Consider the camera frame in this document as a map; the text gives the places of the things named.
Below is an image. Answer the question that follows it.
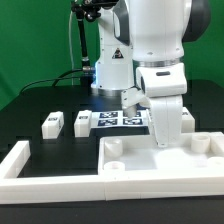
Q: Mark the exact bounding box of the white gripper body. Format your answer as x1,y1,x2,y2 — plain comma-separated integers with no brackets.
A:
136,63,187,146

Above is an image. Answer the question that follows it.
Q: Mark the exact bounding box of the white desk top tray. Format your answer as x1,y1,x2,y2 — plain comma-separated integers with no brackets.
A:
98,132,224,175

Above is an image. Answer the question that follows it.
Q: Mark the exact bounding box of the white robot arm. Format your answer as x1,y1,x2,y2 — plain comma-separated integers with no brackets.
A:
91,0,211,147

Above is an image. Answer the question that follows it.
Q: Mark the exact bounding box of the marker sheet black white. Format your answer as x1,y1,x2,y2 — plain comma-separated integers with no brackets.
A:
91,110,148,128

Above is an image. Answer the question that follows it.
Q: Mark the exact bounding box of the white U-shaped fence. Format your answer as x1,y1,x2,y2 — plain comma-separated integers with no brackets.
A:
0,141,224,204

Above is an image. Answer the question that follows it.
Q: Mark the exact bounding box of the black cable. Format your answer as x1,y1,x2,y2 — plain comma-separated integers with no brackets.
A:
19,68,96,95

